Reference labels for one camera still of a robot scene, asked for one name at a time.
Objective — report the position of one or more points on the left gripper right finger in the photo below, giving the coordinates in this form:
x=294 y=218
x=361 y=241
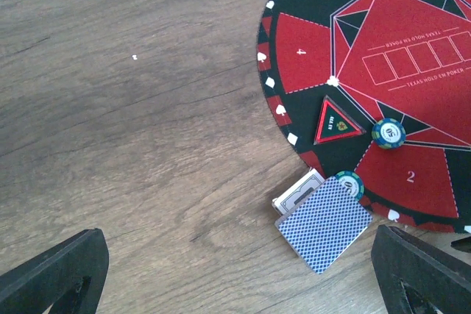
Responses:
x=416 y=277

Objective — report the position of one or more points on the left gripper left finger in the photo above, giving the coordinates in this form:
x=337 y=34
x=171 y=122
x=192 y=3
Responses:
x=67 y=278

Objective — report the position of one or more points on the green chip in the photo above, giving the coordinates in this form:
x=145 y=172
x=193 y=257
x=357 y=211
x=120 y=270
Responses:
x=352 y=182
x=388 y=133

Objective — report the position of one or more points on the triangular all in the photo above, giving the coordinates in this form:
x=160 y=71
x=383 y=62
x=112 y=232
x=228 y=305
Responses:
x=335 y=124

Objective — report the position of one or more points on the blue backed card deck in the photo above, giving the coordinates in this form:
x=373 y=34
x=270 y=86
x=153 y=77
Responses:
x=323 y=225

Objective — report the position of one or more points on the round red black poker mat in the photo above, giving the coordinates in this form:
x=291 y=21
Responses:
x=403 y=59

